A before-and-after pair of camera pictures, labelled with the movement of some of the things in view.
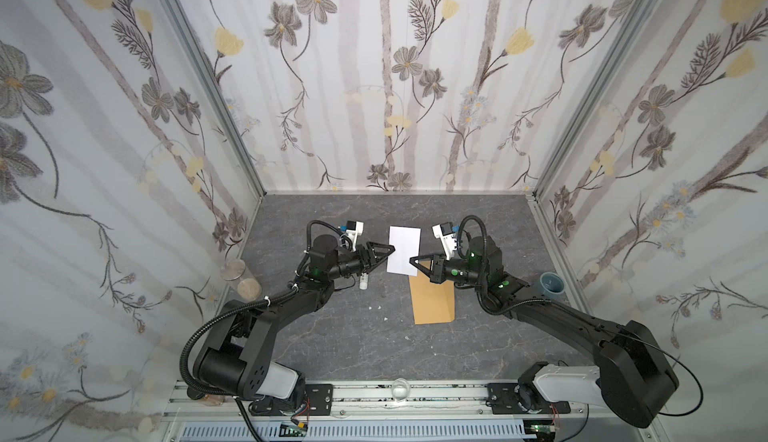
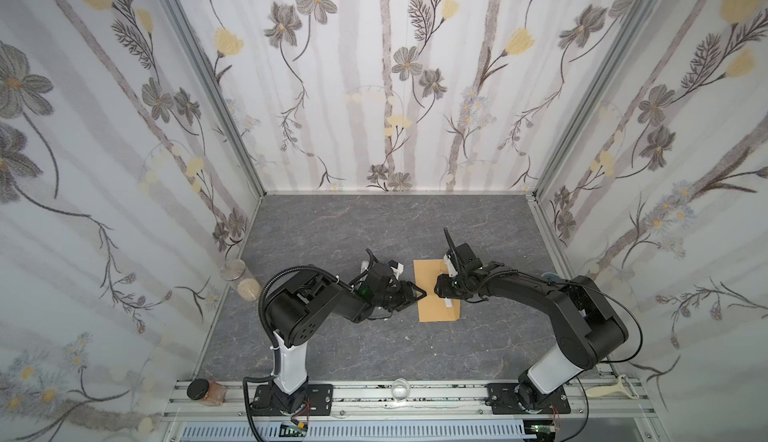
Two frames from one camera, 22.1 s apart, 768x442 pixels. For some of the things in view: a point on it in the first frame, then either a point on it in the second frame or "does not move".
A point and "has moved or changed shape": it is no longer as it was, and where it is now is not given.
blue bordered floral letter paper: x=406 y=241 has moved or changed shape
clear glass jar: x=233 y=270 does not move
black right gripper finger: x=430 y=258 to x=453 y=252
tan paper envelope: x=432 y=302 does not move
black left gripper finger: x=380 y=249 to x=417 y=288
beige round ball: x=249 y=290 does not move
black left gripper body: x=364 y=257 to x=398 y=292
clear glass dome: x=400 y=389 does not move
